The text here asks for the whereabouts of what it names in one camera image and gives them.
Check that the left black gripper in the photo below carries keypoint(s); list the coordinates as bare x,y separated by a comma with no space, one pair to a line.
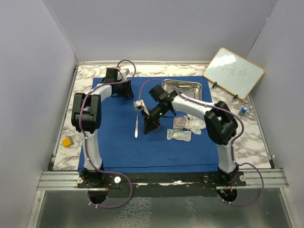
127,92

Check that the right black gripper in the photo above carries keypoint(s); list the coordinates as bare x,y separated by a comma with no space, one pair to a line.
150,123

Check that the silver scalpel handle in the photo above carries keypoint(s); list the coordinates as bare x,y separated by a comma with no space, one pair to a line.
136,127

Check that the purple patterned packet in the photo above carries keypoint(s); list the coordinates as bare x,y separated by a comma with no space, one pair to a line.
179,122

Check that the blue surgical drape cloth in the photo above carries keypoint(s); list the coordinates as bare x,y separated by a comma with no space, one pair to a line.
122,152

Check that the clear green suture packet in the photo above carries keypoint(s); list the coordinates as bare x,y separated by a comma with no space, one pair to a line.
179,135

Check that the white gauze pieces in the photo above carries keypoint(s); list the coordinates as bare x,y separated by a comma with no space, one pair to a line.
195,125

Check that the stainless steel instrument tray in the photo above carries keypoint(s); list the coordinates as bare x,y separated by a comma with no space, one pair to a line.
192,94

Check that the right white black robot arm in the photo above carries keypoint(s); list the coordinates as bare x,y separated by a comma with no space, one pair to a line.
220,123

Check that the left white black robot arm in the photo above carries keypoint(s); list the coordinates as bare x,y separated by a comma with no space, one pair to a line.
86,118

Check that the yellow grey block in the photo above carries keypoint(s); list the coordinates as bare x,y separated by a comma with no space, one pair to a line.
67,142

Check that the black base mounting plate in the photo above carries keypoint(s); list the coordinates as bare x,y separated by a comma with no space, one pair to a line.
154,185

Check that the small blue cap bottle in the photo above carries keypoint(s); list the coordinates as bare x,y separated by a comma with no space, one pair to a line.
243,111

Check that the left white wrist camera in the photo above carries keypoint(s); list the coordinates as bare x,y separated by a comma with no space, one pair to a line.
122,74

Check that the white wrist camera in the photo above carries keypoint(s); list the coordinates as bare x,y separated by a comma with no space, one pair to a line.
140,105
122,74

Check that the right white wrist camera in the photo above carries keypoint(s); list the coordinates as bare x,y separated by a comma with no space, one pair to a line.
140,105

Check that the small whiteboard with wooden frame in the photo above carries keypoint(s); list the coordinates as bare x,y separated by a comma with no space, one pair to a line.
233,73

